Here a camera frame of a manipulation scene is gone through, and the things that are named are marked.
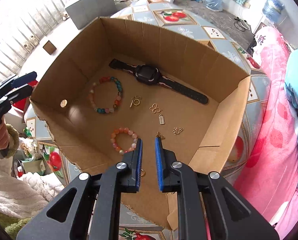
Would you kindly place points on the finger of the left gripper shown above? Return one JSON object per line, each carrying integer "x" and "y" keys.
{"x": 19, "y": 94}
{"x": 19, "y": 81}

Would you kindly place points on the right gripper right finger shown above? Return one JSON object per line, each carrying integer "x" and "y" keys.
{"x": 208, "y": 205}

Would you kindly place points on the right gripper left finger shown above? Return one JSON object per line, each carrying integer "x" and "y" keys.
{"x": 89, "y": 206}

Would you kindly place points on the small gold cluster earring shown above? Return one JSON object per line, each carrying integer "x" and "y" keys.
{"x": 177, "y": 131}

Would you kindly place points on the gold butterfly charm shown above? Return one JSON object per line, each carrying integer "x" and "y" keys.
{"x": 159, "y": 135}

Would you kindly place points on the silver rectangular charm earring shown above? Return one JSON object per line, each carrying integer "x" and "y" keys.
{"x": 161, "y": 119}

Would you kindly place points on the gold butterfly earring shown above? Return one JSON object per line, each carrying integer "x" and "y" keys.
{"x": 155, "y": 108}

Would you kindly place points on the left hand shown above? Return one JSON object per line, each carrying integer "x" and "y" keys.
{"x": 4, "y": 135}

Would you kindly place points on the small cardboard box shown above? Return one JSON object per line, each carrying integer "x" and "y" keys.
{"x": 49, "y": 47}

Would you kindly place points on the pink floral blanket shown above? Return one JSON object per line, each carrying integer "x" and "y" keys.
{"x": 269, "y": 180}

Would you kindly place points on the white fleece sleeve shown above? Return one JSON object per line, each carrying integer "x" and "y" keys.
{"x": 21, "y": 199}

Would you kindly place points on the brown cardboard box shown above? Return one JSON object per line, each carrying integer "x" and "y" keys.
{"x": 83, "y": 101}

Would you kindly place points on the grey cabinet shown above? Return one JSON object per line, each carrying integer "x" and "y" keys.
{"x": 82, "y": 12}

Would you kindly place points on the black wristwatch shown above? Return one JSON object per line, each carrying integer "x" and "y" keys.
{"x": 150, "y": 75}

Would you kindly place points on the fruit pattern tablecloth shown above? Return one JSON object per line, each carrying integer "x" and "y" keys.
{"x": 188, "y": 24}

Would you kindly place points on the blue water jug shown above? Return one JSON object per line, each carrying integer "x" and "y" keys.
{"x": 273, "y": 10}

